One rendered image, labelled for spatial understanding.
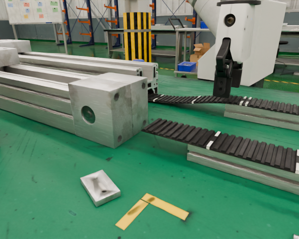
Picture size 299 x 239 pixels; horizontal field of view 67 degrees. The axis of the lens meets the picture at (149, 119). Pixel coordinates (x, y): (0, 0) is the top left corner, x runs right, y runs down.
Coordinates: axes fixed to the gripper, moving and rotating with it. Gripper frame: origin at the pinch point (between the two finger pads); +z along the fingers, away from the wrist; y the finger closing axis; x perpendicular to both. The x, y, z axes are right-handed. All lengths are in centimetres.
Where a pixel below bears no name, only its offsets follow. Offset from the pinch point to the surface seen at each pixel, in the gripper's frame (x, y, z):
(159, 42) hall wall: 456, 761, 63
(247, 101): -4.3, -0.9, 2.4
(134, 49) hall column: 211, 258, 28
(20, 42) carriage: 77, 2, -6
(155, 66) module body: 19.5, 3.8, -1.8
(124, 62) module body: 28.6, 2.3, -2.3
